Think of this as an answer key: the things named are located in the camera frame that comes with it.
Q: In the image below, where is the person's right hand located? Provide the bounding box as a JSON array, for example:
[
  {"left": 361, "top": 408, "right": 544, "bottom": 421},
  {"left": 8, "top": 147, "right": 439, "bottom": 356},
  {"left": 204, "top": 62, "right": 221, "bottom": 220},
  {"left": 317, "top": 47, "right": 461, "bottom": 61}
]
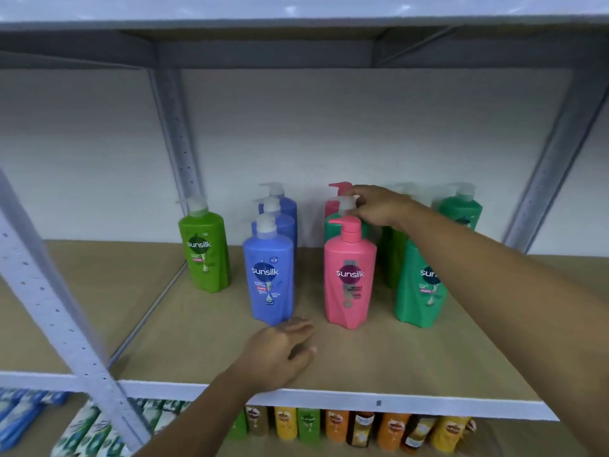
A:
[{"left": 350, "top": 185, "right": 416, "bottom": 230}]

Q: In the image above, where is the person's left hand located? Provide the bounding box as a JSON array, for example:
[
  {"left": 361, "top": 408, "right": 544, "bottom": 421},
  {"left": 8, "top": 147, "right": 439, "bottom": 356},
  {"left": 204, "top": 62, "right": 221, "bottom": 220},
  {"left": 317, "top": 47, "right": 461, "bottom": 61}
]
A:
[{"left": 229, "top": 317, "right": 318, "bottom": 394}]

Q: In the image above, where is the teal green pump shampoo bottle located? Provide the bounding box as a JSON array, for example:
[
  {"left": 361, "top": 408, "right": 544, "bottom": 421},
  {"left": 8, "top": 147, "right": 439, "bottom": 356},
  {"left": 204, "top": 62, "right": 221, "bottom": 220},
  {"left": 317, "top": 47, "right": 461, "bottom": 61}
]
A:
[
  {"left": 430, "top": 182, "right": 484, "bottom": 232},
  {"left": 393, "top": 239, "right": 449, "bottom": 329},
  {"left": 324, "top": 195, "right": 373, "bottom": 243}
]

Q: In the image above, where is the person's left forearm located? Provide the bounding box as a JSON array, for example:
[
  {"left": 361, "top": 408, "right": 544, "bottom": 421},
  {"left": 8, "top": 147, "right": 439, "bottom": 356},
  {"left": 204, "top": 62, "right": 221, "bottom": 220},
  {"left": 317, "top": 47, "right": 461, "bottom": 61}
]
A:
[{"left": 134, "top": 370, "right": 267, "bottom": 457}]

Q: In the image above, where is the person's right forearm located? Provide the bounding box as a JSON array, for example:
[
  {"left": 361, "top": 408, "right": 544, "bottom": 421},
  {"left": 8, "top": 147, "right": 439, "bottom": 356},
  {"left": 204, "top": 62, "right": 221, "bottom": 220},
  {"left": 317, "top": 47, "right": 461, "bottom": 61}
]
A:
[{"left": 399, "top": 199, "right": 609, "bottom": 457}]

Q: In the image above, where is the pink pump shampoo bottle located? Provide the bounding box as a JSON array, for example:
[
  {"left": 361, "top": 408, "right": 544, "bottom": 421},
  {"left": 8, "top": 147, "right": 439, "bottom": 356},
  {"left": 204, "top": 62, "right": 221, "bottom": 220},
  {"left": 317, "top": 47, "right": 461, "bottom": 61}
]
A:
[
  {"left": 324, "top": 181, "right": 355, "bottom": 219},
  {"left": 324, "top": 216, "right": 378, "bottom": 330}
]

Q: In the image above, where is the light green pump shampoo bottle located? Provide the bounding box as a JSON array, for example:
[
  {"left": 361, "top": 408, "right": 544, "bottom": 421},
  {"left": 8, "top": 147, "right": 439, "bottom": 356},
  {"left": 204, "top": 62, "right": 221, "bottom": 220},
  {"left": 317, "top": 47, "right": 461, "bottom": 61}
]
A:
[
  {"left": 381, "top": 182, "right": 422, "bottom": 289},
  {"left": 177, "top": 194, "right": 233, "bottom": 295}
]

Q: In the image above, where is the row of small colourful bottles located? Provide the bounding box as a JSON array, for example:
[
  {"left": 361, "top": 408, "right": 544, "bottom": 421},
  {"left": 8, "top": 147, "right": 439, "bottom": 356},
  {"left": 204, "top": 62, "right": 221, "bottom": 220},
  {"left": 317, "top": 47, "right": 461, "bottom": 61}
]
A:
[{"left": 227, "top": 405, "right": 478, "bottom": 455}]

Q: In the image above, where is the blue pump shampoo bottle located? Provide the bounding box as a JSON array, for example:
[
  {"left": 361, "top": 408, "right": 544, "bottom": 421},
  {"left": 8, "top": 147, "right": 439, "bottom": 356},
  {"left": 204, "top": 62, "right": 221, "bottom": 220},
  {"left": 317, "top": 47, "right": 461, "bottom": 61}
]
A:
[
  {"left": 242, "top": 213, "right": 296, "bottom": 327},
  {"left": 259, "top": 182, "right": 298, "bottom": 219},
  {"left": 251, "top": 197, "right": 297, "bottom": 244}
]

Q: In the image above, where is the brown shelf board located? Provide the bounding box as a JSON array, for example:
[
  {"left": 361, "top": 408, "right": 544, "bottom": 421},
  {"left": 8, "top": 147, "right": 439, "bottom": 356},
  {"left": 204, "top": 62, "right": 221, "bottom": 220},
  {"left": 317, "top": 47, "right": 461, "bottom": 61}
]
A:
[
  {"left": 0, "top": 239, "right": 187, "bottom": 375},
  {"left": 110, "top": 242, "right": 609, "bottom": 403}
]

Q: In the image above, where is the grey metal shelf rack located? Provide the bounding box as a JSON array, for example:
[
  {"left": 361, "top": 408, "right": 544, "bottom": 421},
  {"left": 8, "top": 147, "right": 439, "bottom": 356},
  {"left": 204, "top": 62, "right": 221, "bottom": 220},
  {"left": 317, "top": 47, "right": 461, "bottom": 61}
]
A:
[{"left": 0, "top": 14, "right": 609, "bottom": 457}]

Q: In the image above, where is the pile of green white packets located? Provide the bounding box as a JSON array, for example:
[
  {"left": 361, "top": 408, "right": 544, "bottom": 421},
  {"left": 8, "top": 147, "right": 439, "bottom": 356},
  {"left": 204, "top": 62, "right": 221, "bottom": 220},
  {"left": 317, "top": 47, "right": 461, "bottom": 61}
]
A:
[{"left": 50, "top": 399, "right": 192, "bottom": 457}]

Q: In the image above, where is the pile of blue packets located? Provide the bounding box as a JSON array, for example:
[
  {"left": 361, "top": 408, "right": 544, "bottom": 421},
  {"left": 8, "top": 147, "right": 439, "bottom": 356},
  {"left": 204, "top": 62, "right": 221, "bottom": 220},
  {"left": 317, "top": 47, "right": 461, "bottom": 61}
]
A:
[{"left": 0, "top": 388, "right": 71, "bottom": 453}]

